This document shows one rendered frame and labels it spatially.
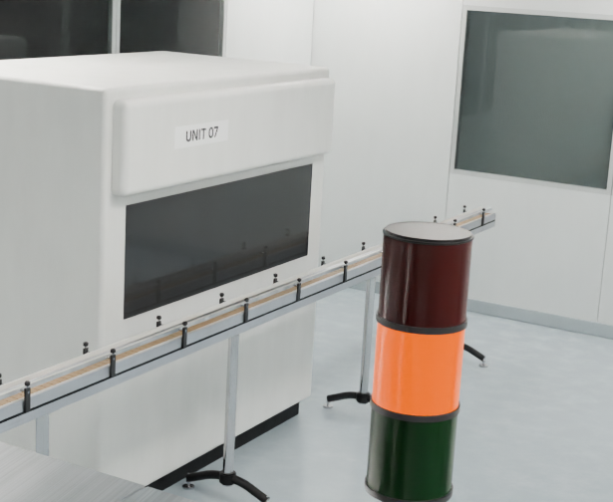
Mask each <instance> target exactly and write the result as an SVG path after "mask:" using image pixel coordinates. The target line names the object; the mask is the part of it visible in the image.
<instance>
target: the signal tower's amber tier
mask: <svg viewBox="0 0 613 502"><path fill-rule="evenodd" d="M464 332H465V329H464V330H463V331H461V332H458V333H454V334H447V335H419V334H410V333H405V332H400V331H396V330H392V329H389V328H387V327H384V326H382V325H381V324H379V323H378V322H377V337H376V350H375V364H374V379H373V393H372V399H373V401H374V403H375V404H377V405H378V406H380V407H382V408H384V409H387V410H390V411H393V412H397V413H402V414H409V415H422V416H427V415H440V414H445V413H449V412H452V411H454V410H456V409H457V408H458V406H459V400H460V378H461V366H462V355H463V343H464Z"/></svg>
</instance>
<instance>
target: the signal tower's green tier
mask: <svg viewBox="0 0 613 502"><path fill-rule="evenodd" d="M457 423H458V416H456V417H454V418H452V419H449V420H445V421H440V422H409V421H402V420H397V419H393V418H390V417H386V416H384V415H381V414H379V413H377V412H376V411H374V410H373V409H372V408H371V421H370V436H369V450H368V464H367V479H366V480H367V484H368V485H369V486H370V487H371V488H372V489H373V490H374V491H376V492H378V493H380V494H382V495H385V496H388V497H391V498H395V499H401V500H409V501H427V500H434V499H438V498H441V497H443V496H446V495H447V494H449V492H450V491H451V489H452V481H453V469H454V458H455V446H456V435H457Z"/></svg>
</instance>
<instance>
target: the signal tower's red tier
mask: <svg viewBox="0 0 613 502"><path fill-rule="evenodd" d="M471 251H472V241H471V242H468V243H465V244H460V245H445V246H444V245H424V244H415V243H409V242H404V241H400V240H396V239H393V238H390V237H388V236H386V235H385V234H384V237H383V251H382V265H381V279H380V294H379V308H378V314H379V315H380V316H381V317H382V318H383V319H385V320H388V321H390V322H393V323H396V324H400V325H405V326H411V327H419V328H447V327H454V326H457V325H460V324H462V323H464V322H465V320H466V309H467V297H468V286H469V274H470V262H471Z"/></svg>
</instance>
